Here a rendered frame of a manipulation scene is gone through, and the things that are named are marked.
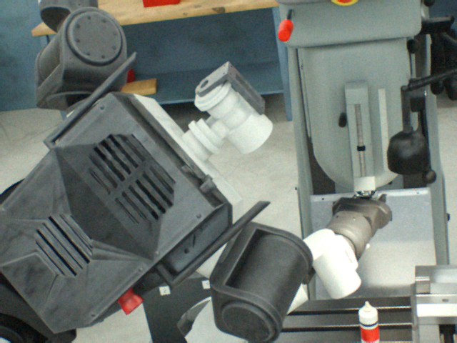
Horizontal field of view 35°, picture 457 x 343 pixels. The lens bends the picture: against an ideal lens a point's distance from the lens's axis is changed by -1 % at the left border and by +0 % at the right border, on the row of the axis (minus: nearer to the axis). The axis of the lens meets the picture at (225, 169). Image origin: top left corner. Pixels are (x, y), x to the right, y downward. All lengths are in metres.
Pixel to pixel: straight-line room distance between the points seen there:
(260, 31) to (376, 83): 4.49
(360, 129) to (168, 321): 0.69
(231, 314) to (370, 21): 0.57
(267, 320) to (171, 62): 5.11
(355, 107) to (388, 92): 0.07
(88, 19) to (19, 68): 5.44
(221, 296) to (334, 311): 0.84
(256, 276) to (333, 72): 0.48
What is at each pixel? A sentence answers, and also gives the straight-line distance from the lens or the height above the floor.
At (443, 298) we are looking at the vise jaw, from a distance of 1.67.
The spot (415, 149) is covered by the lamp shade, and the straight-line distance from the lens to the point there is 1.24.
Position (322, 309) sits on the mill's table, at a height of 0.90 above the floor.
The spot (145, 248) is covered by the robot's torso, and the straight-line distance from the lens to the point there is 0.92.
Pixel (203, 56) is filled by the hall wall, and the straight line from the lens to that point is 5.97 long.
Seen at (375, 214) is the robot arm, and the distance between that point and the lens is 1.50.
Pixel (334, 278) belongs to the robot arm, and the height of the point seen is 1.23.
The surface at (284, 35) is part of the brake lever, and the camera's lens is 1.16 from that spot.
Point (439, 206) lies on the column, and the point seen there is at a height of 0.99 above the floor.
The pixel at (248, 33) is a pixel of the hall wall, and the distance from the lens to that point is 5.86.
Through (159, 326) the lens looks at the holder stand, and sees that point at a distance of 1.77.
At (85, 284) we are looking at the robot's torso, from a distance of 0.97.
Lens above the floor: 2.03
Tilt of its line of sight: 26 degrees down
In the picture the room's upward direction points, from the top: 10 degrees counter-clockwise
